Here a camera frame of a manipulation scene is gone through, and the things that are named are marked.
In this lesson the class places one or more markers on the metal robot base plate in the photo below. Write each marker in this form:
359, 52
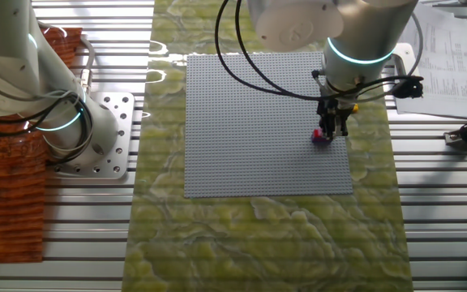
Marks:
116, 105

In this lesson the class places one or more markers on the purple Lego brick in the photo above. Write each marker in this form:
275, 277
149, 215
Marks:
319, 140

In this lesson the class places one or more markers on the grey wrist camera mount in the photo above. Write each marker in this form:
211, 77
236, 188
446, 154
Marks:
408, 87

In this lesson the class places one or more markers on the grey Lego baseplate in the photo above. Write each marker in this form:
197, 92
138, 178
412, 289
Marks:
237, 121

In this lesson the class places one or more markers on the yellow Lego brick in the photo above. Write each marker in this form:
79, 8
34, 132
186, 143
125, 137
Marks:
355, 108

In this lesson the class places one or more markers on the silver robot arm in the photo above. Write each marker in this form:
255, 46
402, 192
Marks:
14, 81

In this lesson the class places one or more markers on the green marble pattern mat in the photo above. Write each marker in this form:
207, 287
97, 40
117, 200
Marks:
258, 243

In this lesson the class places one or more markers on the printed paper sheet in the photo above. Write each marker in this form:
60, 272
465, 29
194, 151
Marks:
452, 73

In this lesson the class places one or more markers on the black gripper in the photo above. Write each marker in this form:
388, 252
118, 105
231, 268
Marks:
335, 106

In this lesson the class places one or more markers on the red Lego brick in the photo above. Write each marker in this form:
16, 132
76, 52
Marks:
317, 132

